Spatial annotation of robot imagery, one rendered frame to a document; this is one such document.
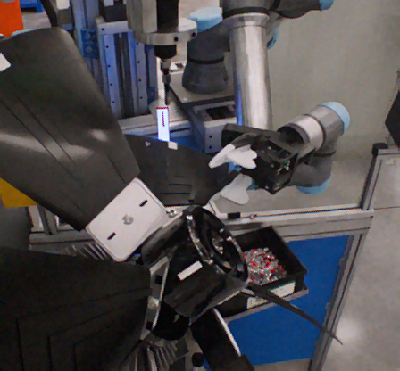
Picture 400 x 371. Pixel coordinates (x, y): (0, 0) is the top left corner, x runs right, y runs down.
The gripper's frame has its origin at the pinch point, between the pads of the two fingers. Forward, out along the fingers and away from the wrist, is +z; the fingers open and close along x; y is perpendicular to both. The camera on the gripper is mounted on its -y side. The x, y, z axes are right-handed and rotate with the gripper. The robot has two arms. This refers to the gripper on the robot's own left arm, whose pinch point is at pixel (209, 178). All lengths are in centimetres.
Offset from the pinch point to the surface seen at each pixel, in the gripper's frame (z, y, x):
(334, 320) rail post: -52, 17, 79
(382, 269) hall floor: -124, 11, 118
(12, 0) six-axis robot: -105, -356, 81
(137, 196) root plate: 17.6, 4.4, -9.4
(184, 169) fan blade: 0.8, -5.2, 0.9
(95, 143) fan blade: 19.7, -0.9, -15.3
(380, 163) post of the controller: -52, 10, 16
